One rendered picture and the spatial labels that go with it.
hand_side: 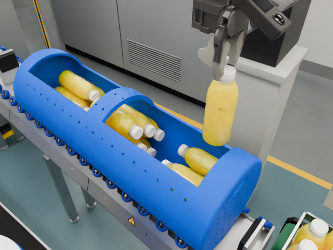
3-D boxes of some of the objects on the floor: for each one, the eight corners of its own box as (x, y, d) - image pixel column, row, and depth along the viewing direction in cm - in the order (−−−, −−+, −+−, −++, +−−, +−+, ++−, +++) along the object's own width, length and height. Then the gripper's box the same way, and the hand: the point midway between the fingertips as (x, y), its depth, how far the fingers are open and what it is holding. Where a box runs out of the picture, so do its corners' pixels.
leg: (22, 135, 251) (-8, 73, 209) (25, 139, 248) (-4, 76, 206) (15, 139, 248) (-16, 76, 206) (19, 142, 245) (-12, 79, 203)
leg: (75, 213, 195) (50, 149, 153) (81, 218, 192) (56, 155, 150) (68, 219, 192) (40, 156, 150) (73, 224, 189) (46, 161, 147)
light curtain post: (84, 149, 239) (10, -120, 126) (88, 153, 236) (17, -120, 123) (78, 153, 236) (-4, -120, 122) (82, 156, 233) (2, -119, 119)
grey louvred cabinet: (92, 34, 400) (69, -96, 304) (233, 87, 305) (264, -79, 209) (61, 49, 368) (24, -92, 271) (207, 113, 273) (230, -69, 176)
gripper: (226, -48, 53) (212, 56, 67) (187, -37, 47) (181, 76, 61) (269, -41, 49) (245, 69, 63) (233, -28, 43) (215, 92, 57)
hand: (226, 72), depth 60 cm, fingers closed on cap, 4 cm apart
